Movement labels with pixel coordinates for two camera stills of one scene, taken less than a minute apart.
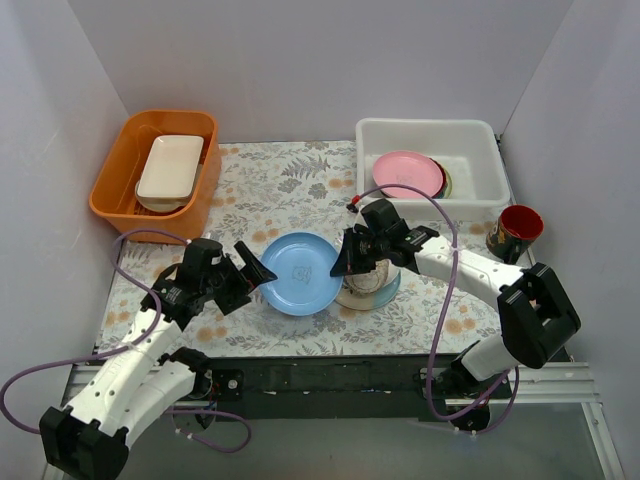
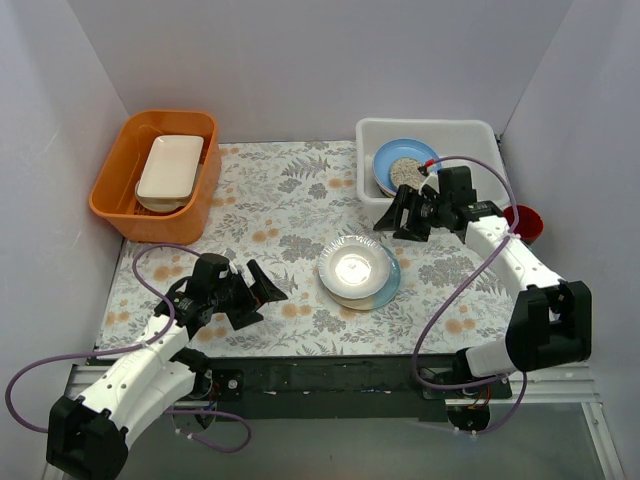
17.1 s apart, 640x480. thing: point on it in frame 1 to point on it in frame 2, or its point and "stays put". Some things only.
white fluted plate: [392, 273] to [354, 266]
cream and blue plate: [364, 302] stays put
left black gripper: [233, 282] to [245, 295]
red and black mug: [510, 236] stays put
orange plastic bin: [113, 195] stays put
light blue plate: [302, 262] to [389, 152]
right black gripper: [357, 248] to [413, 210]
